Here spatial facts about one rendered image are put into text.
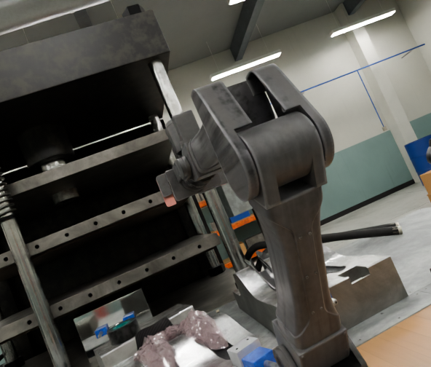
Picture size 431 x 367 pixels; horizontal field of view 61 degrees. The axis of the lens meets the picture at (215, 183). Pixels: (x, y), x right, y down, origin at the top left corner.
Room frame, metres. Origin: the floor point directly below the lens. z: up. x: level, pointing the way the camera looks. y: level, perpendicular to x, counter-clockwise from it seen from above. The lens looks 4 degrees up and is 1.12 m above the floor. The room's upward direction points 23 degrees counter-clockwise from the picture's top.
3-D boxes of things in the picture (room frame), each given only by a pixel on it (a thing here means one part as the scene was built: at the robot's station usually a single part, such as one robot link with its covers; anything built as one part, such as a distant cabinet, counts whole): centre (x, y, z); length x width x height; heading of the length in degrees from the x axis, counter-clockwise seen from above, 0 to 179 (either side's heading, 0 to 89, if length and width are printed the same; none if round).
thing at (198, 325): (0.83, 0.23, 0.90); 0.26 x 0.18 x 0.08; 30
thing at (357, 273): (0.79, -0.19, 0.87); 0.05 x 0.05 x 0.04; 13
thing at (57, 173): (1.78, 0.70, 1.51); 1.10 x 0.70 x 0.05; 103
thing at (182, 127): (0.63, 0.01, 1.24); 0.12 x 0.09 x 0.12; 14
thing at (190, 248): (1.77, 0.69, 1.01); 1.10 x 0.74 x 0.05; 103
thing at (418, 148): (7.22, -4.05, 0.44); 0.59 x 0.59 x 0.88
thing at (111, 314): (1.65, 0.62, 0.87); 0.50 x 0.27 x 0.17; 13
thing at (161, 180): (0.78, 0.08, 1.20); 0.09 x 0.07 x 0.07; 14
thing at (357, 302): (1.00, -0.10, 0.87); 0.50 x 0.26 x 0.14; 13
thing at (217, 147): (0.46, -0.03, 1.17); 0.30 x 0.09 x 0.12; 14
